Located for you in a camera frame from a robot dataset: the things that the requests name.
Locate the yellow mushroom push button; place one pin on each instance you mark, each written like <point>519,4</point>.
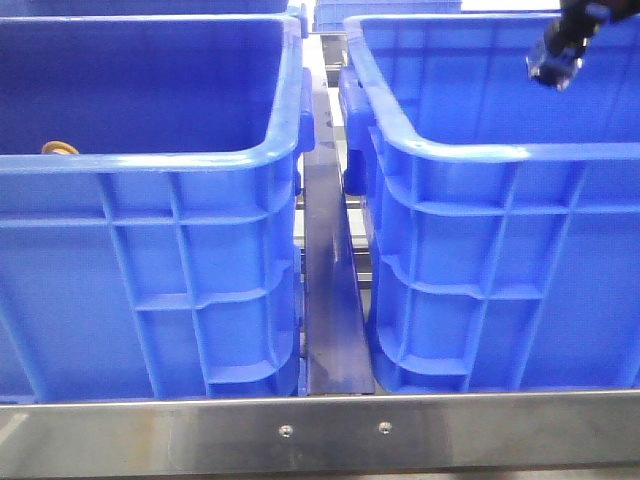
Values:
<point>58,147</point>

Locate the steel front rail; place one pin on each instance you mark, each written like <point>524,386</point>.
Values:
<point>331,435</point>

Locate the blue target bin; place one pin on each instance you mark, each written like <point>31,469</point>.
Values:
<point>502,215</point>

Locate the rail screw left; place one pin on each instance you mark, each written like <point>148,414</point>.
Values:
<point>285,431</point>

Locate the rail screw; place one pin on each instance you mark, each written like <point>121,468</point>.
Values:
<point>385,427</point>
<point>285,431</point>

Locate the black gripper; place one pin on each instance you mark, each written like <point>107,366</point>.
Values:
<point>601,10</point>

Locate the blue bin with buttons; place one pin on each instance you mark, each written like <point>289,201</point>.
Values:
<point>159,262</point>

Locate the rear right blue bin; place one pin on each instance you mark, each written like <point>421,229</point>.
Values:
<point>328,16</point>

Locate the rear left blue bin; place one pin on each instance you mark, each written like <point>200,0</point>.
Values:
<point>40,8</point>

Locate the steel divider rail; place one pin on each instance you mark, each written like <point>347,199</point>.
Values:
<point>338,359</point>

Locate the red mushroom push button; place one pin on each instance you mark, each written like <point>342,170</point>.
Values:
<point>556,58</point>

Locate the rail screw right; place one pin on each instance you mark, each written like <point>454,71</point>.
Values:
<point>385,427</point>

